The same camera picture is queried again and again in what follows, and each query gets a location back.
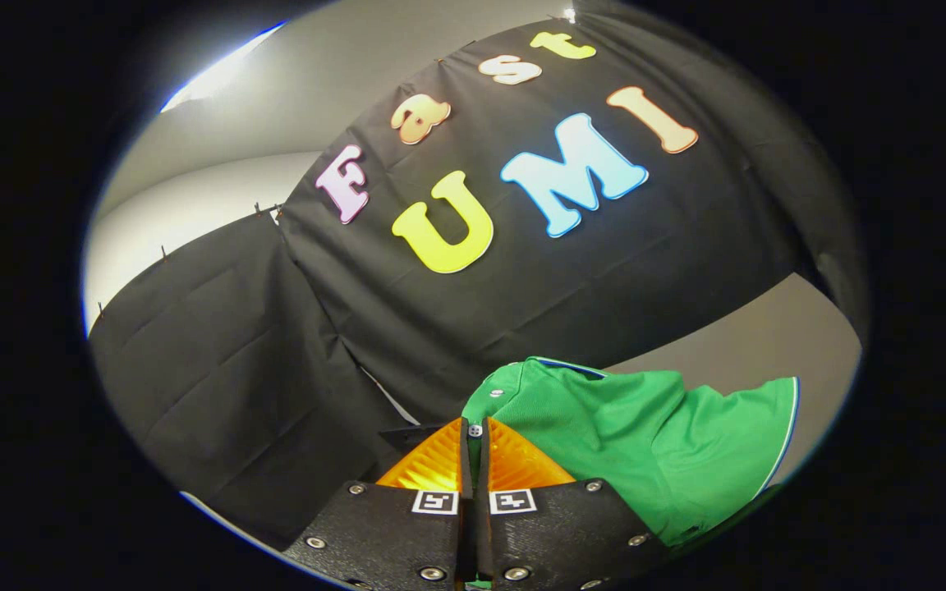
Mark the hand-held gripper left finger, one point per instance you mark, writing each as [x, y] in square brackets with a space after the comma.
[391, 533]

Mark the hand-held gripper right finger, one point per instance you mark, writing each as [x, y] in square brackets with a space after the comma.
[563, 533]

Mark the green polo shirt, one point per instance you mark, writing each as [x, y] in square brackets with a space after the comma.
[645, 443]

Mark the beige cabinet with grey top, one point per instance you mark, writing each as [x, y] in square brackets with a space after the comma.
[769, 336]

